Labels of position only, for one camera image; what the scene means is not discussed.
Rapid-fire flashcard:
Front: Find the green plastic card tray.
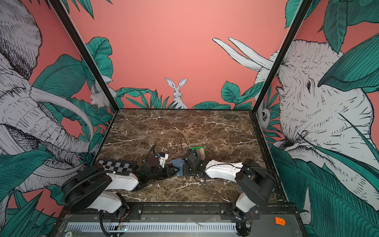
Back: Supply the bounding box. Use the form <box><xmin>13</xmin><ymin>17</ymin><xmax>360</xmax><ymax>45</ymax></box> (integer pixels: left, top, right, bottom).
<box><xmin>190</xmin><ymin>147</ymin><xmax>204</xmax><ymax>157</ymax></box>

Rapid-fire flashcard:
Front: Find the blue leather card holder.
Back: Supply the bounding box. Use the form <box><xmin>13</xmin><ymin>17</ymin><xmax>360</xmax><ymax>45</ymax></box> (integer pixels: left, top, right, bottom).
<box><xmin>171</xmin><ymin>159</ymin><xmax>184</xmax><ymax>176</ymax></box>

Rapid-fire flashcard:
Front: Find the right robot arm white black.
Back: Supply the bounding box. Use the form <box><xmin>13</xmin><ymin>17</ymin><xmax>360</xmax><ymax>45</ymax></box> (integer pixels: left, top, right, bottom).
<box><xmin>182</xmin><ymin>149</ymin><xmax>279</xmax><ymax>220</ymax></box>

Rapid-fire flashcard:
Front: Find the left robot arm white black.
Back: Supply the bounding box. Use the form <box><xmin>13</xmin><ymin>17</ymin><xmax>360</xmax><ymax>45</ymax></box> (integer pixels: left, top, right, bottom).
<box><xmin>61</xmin><ymin>154</ymin><xmax>183</xmax><ymax>220</ymax></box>

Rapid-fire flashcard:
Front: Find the gold credit card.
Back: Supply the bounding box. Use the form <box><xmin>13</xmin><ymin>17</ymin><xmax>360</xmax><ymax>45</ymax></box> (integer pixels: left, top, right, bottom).
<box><xmin>196</xmin><ymin>148</ymin><xmax>206</xmax><ymax>161</ymax></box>

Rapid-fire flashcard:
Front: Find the checkerboard calibration board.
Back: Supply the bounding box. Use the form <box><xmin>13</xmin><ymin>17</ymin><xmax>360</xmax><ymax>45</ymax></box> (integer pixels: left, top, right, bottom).
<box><xmin>97</xmin><ymin>160</ymin><xmax>137</xmax><ymax>175</ymax></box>

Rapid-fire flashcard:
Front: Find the orange connector clip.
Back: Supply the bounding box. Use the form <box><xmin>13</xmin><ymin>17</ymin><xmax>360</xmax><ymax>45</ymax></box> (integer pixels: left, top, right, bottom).
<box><xmin>274</xmin><ymin>217</ymin><xmax>286</xmax><ymax>226</ymax></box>

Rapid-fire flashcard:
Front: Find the black front mounting rail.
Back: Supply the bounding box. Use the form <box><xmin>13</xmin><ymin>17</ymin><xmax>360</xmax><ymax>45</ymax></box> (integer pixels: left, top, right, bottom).
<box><xmin>58</xmin><ymin>201</ymin><xmax>300</xmax><ymax>222</ymax></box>

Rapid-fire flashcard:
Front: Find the white slotted cable duct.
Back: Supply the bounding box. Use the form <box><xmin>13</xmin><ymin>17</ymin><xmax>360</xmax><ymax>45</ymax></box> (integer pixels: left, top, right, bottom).
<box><xmin>65</xmin><ymin>222</ymin><xmax>237</xmax><ymax>233</ymax></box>

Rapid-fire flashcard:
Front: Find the left black frame post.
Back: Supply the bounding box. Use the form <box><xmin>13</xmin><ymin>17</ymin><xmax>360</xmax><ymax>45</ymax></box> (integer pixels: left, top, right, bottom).
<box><xmin>49</xmin><ymin>0</ymin><xmax>119</xmax><ymax>114</ymax></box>

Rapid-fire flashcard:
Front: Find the black frame post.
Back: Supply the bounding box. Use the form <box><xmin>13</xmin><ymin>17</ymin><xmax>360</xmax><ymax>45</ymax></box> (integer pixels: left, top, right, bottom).
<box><xmin>252</xmin><ymin>0</ymin><xmax>312</xmax><ymax>114</ymax></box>
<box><xmin>49</xmin><ymin>0</ymin><xmax>119</xmax><ymax>114</ymax></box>

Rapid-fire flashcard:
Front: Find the right black frame post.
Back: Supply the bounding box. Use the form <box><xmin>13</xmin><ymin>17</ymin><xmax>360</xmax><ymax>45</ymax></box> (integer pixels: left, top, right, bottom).
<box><xmin>252</xmin><ymin>0</ymin><xmax>312</xmax><ymax>114</ymax></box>

